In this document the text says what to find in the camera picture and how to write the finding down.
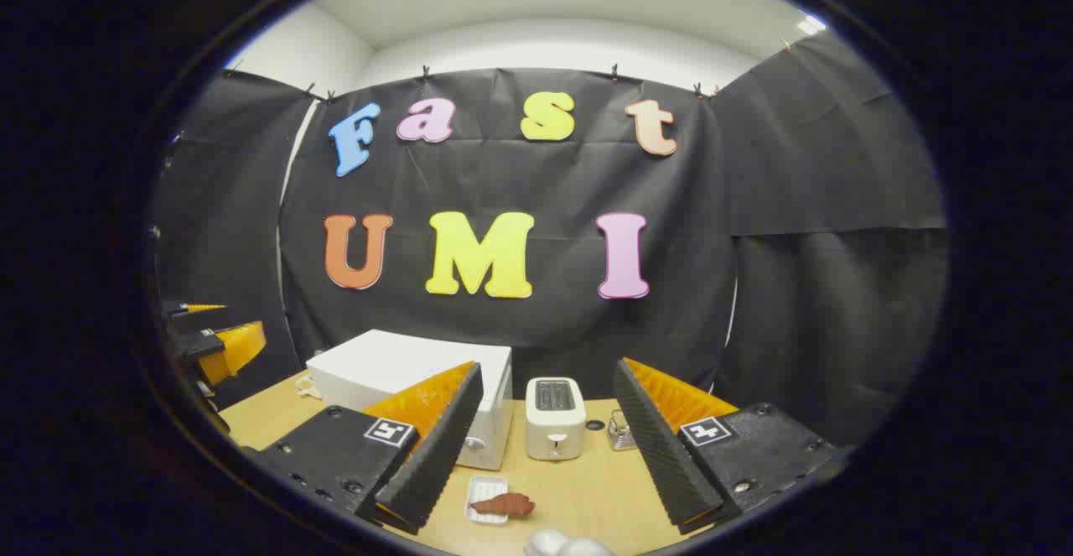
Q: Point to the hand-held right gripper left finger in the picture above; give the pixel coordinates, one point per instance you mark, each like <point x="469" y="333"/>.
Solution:
<point x="436" y="455"/>

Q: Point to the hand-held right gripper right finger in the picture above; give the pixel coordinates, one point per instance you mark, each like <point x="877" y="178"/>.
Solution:
<point x="662" y="455"/>

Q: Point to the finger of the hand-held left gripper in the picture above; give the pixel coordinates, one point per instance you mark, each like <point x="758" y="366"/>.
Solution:
<point x="176" y="309"/>
<point x="201" y="345"/>

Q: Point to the reddish brown meat piece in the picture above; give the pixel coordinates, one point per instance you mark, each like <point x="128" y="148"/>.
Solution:
<point x="507" y="504"/>

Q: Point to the white microwave oven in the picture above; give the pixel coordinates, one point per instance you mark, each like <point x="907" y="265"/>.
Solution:
<point x="394" y="363"/>

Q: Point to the white rectangular tray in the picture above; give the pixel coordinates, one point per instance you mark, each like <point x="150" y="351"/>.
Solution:
<point x="482" y="489"/>

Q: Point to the white toaster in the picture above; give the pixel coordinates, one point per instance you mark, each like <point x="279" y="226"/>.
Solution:
<point x="555" y="434"/>

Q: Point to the ceiling light panel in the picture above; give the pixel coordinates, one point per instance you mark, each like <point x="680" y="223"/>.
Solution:
<point x="811" y="25"/>

